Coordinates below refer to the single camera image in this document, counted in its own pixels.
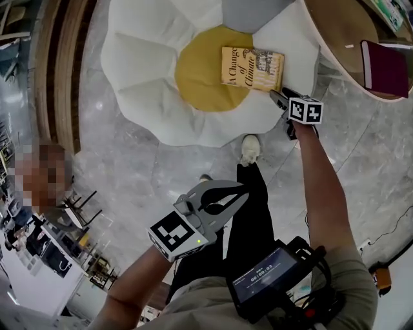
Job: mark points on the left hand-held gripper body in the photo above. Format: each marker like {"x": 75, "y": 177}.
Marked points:
{"x": 174, "y": 235}

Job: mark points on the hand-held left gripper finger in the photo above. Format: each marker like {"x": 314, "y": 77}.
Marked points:
{"x": 219, "y": 184}
{"x": 234, "y": 210}

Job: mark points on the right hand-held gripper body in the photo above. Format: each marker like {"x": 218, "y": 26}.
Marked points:
{"x": 306, "y": 111}

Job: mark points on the yellow book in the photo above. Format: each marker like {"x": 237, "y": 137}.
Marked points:
{"x": 251, "y": 67}

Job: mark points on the white flower-shaped seat cushion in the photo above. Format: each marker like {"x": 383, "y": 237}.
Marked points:
{"x": 145, "y": 64}

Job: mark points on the person's right forearm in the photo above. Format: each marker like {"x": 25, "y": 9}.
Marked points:
{"x": 322, "y": 193}

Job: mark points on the person's left forearm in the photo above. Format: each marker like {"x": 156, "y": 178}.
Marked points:
{"x": 138, "y": 283}

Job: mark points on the dark red notebook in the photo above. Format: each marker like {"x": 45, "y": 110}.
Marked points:
{"x": 387, "y": 67}

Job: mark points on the person's left white shoe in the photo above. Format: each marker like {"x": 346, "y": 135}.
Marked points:
{"x": 206, "y": 177}

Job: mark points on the person's white shoe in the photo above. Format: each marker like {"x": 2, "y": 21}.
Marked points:
{"x": 250, "y": 149}
{"x": 206, "y": 177}

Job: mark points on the person's black trousers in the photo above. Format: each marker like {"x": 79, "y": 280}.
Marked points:
{"x": 251, "y": 209}

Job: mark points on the person's right white shoe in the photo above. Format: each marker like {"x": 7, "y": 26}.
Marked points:
{"x": 250, "y": 149}

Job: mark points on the black monitor screen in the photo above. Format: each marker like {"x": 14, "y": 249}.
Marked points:
{"x": 264, "y": 277}

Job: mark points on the round wooden side table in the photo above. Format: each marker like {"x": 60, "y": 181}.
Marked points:
{"x": 338, "y": 32}

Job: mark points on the small yellow box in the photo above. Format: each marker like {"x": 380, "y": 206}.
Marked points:
{"x": 84, "y": 239}

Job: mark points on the round white black-legged stool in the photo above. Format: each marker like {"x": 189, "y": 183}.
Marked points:
{"x": 75, "y": 214}

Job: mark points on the green and white booklet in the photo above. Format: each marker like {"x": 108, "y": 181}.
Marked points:
{"x": 390, "y": 13}

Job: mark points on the white power adapter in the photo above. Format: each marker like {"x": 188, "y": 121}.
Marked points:
{"x": 364, "y": 246}

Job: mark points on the person's beige shirt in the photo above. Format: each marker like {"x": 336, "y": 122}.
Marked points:
{"x": 351, "y": 290}

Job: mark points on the white workstation desk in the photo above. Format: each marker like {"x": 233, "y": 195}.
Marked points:
{"x": 38, "y": 290}

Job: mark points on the orange pouch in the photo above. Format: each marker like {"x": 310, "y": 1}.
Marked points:
{"x": 382, "y": 280}

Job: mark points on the long wooden plank platform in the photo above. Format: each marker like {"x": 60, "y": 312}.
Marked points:
{"x": 61, "y": 80}

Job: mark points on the black monitor mount rig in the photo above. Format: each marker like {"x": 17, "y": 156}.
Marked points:
{"x": 319, "y": 258}

